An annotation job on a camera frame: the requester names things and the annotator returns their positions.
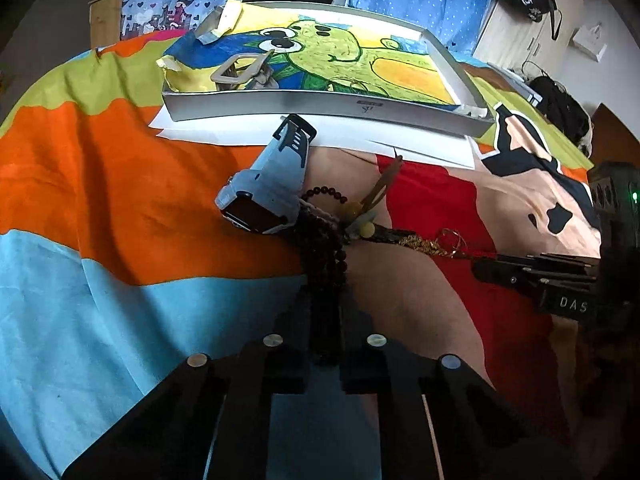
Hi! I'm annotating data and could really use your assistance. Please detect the gold chain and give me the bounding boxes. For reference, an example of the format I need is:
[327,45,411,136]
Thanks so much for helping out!
[397,229,460,259]

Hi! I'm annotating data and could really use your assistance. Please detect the cartoon crayon drawing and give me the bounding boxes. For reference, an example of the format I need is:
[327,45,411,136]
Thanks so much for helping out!
[162,2,465,107]

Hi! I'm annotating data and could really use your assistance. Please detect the white wardrobe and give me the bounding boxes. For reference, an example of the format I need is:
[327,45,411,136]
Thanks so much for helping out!
[472,0,587,82]

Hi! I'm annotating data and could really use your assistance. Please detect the small white box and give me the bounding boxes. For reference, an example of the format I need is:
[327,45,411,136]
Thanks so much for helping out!
[572,24,609,62]

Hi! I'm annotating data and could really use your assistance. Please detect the dark wooden bead bracelet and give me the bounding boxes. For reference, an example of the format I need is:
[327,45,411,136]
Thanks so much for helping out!
[289,209,352,367]

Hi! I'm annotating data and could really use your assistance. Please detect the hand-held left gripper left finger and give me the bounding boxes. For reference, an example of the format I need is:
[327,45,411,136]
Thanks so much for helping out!
[62,284,316,480]

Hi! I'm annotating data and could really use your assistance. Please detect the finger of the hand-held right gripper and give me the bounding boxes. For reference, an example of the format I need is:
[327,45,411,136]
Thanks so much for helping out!
[472,258,596,295]
[520,253,602,276]

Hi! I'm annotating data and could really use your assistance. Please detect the white shallow box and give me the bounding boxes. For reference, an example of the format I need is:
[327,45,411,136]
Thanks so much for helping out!
[161,0,497,139]

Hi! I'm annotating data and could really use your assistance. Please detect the black bag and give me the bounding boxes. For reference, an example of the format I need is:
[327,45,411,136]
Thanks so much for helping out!
[530,76,595,147]

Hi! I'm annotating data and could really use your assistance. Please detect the colourful printed blanket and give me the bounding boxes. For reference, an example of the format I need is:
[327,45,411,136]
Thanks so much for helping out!
[0,29,607,480]

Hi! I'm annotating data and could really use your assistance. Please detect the blue smartwatch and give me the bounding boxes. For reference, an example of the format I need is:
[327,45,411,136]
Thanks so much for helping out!
[215,114,318,236]

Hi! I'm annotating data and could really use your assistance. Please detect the wooden cabinet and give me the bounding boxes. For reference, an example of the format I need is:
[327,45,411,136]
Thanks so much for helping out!
[88,0,125,52]

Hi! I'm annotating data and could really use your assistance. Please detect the white comb hair clip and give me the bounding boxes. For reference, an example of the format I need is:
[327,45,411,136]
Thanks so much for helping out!
[212,51,267,92]

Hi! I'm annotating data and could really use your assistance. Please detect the thin wire bangle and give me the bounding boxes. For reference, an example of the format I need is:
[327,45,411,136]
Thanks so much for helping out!
[327,76,373,95]

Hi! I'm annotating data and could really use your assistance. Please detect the white paper sheet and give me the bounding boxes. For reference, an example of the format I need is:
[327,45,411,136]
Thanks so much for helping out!
[149,109,477,170]

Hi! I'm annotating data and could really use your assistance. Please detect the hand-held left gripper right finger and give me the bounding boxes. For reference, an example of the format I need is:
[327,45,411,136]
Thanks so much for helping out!
[340,285,582,480]

